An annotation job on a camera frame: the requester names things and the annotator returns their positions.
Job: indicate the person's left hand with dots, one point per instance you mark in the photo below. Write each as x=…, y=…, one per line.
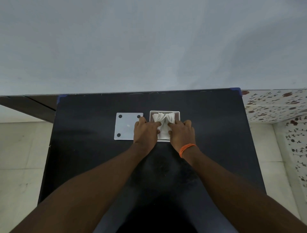
x=144, y=134

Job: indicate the person's right hand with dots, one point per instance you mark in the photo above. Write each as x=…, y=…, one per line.
x=182, y=136

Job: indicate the stack of white paper napkins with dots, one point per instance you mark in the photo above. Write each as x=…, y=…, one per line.
x=164, y=126

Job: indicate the person's right forearm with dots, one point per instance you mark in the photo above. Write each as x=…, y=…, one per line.
x=230, y=192

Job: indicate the person's left forearm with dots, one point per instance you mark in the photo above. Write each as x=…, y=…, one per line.
x=91, y=189

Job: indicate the white square napkin box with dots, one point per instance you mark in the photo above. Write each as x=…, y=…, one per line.
x=177, y=115

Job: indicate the orange thread wristband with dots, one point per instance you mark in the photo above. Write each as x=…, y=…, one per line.
x=186, y=148

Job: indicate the white square lid black dots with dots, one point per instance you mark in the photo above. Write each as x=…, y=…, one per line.
x=126, y=127

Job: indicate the blue tape corner piece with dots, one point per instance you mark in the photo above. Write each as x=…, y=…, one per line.
x=236, y=90
x=61, y=97

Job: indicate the dark brown wooden ledge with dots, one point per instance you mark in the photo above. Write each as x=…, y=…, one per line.
x=33, y=105

